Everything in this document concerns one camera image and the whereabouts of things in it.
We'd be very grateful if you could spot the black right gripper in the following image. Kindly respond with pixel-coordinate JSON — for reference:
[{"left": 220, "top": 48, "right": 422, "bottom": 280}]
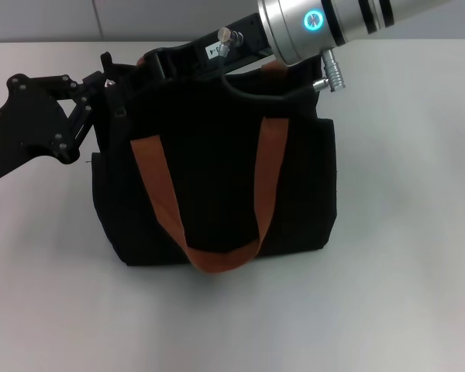
[{"left": 107, "top": 11, "right": 281, "bottom": 98}]

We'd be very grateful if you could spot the black bag with brown handles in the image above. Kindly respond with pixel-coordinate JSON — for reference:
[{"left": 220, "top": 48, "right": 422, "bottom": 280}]
[{"left": 88, "top": 50, "right": 338, "bottom": 274}]

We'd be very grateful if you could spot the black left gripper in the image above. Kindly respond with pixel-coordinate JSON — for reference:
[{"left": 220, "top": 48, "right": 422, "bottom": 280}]
[{"left": 0, "top": 70, "right": 109, "bottom": 190}]

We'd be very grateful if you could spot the right gripper cable with connector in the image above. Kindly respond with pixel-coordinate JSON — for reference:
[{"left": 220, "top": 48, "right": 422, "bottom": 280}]
[{"left": 216, "top": 26, "right": 346, "bottom": 102}]

